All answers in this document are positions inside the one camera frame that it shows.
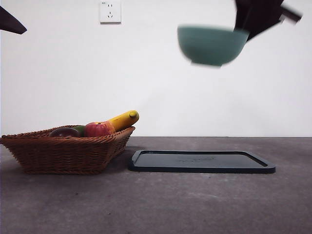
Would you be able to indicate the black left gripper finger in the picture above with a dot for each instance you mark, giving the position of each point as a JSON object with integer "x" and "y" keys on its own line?
{"x": 9, "y": 23}

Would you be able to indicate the green avocado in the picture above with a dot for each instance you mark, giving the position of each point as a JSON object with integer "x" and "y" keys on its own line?
{"x": 81, "y": 130}

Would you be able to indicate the yellow banana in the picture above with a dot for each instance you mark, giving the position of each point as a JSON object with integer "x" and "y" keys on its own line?
{"x": 123, "y": 120}

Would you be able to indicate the brown wicker basket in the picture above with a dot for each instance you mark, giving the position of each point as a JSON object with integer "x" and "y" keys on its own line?
{"x": 61, "y": 156}

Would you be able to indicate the dark red plum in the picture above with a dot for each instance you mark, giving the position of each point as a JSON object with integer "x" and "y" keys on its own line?
{"x": 64, "y": 132}

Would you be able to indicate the black rectangular tray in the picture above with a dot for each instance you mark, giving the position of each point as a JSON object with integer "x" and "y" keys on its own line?
{"x": 195, "y": 162}

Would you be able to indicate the teal ribbed bowl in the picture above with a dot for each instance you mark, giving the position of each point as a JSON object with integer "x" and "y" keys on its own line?
{"x": 209, "y": 46}

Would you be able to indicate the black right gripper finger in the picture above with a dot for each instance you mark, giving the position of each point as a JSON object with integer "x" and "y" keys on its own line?
{"x": 264, "y": 20}
{"x": 242, "y": 14}

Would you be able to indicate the white wall socket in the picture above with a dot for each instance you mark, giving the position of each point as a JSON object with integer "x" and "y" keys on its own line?
{"x": 110, "y": 12}

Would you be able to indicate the red apple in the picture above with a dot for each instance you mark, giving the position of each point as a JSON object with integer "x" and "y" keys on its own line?
{"x": 97, "y": 130}

